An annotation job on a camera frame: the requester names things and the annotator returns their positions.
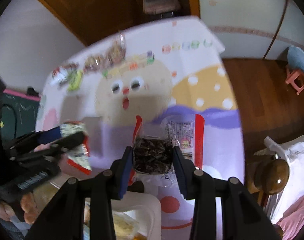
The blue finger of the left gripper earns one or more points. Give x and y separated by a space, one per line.
66 144
45 137

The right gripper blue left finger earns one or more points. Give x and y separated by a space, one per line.
124 171

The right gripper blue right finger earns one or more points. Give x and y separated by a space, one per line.
179 167

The red white small snack bag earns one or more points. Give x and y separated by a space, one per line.
78 157

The yellow puffs clear bag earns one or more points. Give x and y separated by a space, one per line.
125 226

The green small snack packet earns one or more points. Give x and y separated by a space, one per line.
75 80

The walnut cake clear bag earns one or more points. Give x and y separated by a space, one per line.
93 64
116 53

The white red jujube snack bag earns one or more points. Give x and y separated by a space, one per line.
63 74

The person's left hand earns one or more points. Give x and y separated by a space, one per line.
28 206

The black board eraser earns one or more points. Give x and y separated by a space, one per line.
31 92

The white plastic storage bin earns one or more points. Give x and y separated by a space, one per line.
144 208

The cartoon printed table mat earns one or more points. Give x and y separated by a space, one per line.
172 75

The white pillow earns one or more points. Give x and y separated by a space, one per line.
293 153

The pink bed sheet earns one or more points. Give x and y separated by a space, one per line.
293 219

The brown wooden door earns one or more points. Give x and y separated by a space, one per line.
93 20

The pink small stool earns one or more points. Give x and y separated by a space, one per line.
295 78

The folded pink towels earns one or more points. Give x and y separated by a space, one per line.
154 7

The green chalkboard pink frame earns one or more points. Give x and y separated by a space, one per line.
19 114

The wooden bed post knob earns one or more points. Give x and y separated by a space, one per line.
271 176

